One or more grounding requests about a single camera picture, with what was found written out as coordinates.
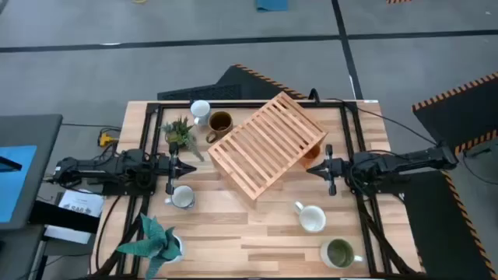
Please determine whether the succulent plant in dark pot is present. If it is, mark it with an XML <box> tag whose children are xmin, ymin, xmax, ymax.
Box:
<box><xmin>160</xmin><ymin>115</ymin><xmax>205</xmax><ymax>163</ymax></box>

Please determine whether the grey side desk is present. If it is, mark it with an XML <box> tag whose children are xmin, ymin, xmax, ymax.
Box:
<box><xmin>0</xmin><ymin>114</ymin><xmax>64</xmax><ymax>231</ymax></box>

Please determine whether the white mug with black text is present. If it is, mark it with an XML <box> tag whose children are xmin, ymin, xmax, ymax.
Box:
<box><xmin>293</xmin><ymin>200</ymin><xmax>327</xmax><ymax>233</ymax></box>

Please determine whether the yellow power plug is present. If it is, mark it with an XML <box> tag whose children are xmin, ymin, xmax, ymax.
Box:
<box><xmin>96</xmin><ymin>131</ymin><xmax>117</xmax><ymax>148</ymax></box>

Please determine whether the black mat with orange stripes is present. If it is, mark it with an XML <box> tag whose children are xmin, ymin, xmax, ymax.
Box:
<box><xmin>400</xmin><ymin>170</ymin><xmax>498</xmax><ymax>280</ymax></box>
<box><xmin>157</xmin><ymin>64</ymin><xmax>308</xmax><ymax>101</ymax></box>
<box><xmin>412</xmin><ymin>72</ymin><xmax>498</xmax><ymax>155</ymax></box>

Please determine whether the leafy plant in floral pot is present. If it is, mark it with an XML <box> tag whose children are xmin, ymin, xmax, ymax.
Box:
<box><xmin>115</xmin><ymin>212</ymin><xmax>184</xmax><ymax>280</ymax></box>

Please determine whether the blue floor mat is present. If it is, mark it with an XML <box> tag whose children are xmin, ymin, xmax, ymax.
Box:
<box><xmin>254</xmin><ymin>0</ymin><xmax>289</xmax><ymax>12</ymax></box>

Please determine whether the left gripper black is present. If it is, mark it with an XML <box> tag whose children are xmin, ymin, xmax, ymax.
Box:
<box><xmin>155</xmin><ymin>142</ymin><xmax>198</xmax><ymax>196</ymax></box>

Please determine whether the black rig frame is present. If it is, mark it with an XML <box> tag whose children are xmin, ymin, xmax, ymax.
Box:
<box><xmin>114</xmin><ymin>99</ymin><xmax>419</xmax><ymax>279</ymax></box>

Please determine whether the light grey coffee mug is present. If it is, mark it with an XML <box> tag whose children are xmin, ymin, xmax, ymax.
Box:
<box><xmin>189</xmin><ymin>100</ymin><xmax>212</xmax><ymax>126</ymax></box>

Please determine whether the wooden slatted rack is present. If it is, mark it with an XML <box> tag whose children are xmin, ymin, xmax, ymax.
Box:
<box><xmin>207</xmin><ymin>91</ymin><xmax>328</xmax><ymax>201</ymax></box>

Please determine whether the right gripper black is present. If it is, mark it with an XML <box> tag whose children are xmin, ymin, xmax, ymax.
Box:
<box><xmin>306</xmin><ymin>143</ymin><xmax>353</xmax><ymax>197</ymax></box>

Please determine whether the white coffee mug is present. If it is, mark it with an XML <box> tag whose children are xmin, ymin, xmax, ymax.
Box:
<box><xmin>163</xmin><ymin>185</ymin><xmax>196</xmax><ymax>211</ymax></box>

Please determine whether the black cable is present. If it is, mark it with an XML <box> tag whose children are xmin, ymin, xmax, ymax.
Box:
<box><xmin>326</xmin><ymin>96</ymin><xmax>440</xmax><ymax>147</ymax></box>

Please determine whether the green coffee mug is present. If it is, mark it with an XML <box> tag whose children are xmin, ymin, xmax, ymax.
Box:
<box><xmin>319</xmin><ymin>237</ymin><xmax>364</xmax><ymax>270</ymax></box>

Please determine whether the orange coffee mug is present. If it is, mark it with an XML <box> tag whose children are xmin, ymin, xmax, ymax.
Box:
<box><xmin>301</xmin><ymin>142</ymin><xmax>323</xmax><ymax>169</ymax></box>

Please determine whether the white printed paper sheet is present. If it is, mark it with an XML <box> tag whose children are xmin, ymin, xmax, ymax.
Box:
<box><xmin>58</xmin><ymin>189</ymin><xmax>106</xmax><ymax>218</ymax></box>

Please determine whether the white blank paper sheet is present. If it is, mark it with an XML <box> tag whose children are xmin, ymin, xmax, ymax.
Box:
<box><xmin>43</xmin><ymin>224</ymin><xmax>93</xmax><ymax>245</ymax></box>

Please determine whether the blue sheet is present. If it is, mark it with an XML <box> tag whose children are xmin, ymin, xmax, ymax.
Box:
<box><xmin>0</xmin><ymin>145</ymin><xmax>38</xmax><ymax>223</ymax></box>

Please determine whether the brown coffee mug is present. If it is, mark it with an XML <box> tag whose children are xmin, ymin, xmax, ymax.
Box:
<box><xmin>205</xmin><ymin>110</ymin><xmax>234</xmax><ymax>144</ymax></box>

